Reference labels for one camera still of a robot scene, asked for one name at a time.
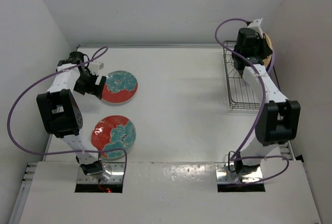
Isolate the orange plate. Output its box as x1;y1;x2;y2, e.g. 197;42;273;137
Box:
263;33;273;68

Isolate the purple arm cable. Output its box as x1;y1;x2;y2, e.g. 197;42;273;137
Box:
7;46;128;183
214;18;290;186

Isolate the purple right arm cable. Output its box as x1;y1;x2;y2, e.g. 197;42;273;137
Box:
214;18;290;186

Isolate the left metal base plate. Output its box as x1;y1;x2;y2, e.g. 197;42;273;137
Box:
76;162;125;184

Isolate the metal base plate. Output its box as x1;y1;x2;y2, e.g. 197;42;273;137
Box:
215;162;263;185
76;162;125;184

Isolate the red teal floral plate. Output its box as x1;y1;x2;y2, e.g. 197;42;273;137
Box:
91;115;136;160
102;71;138;104

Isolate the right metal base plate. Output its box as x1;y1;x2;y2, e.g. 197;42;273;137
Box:
215;162;263;185

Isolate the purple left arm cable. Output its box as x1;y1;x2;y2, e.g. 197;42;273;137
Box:
7;46;128;183

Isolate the lavender plate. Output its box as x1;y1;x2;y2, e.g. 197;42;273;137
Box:
268;50;275;73

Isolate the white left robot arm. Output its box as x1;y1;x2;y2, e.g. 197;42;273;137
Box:
36;51;108;182

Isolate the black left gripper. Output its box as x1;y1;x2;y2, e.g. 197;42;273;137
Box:
74;71;106;99

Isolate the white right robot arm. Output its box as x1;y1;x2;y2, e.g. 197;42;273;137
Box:
232;27;301;174

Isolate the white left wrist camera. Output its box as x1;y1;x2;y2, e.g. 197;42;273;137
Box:
88;61;104;75

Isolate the grey wire dish rack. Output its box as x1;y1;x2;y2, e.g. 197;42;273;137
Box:
223;40;281;111

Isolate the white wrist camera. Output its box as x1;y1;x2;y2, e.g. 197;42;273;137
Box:
247;18;264;38
88;61;104;75

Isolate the red teal floral plate upper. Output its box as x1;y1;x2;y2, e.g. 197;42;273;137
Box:
102;71;138;104

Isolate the red teal floral plate lower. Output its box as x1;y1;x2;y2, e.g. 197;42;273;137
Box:
91;115;136;160

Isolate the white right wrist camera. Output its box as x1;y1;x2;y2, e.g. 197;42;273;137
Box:
247;18;264;38

